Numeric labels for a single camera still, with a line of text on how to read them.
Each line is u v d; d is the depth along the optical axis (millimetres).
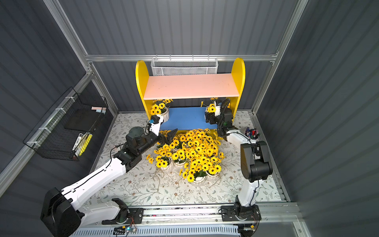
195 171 757
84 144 685
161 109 855
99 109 850
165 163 769
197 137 866
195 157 789
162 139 652
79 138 707
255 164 500
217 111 843
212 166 764
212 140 888
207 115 854
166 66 914
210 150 806
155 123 606
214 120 855
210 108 828
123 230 716
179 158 799
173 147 810
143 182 847
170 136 645
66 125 733
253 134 912
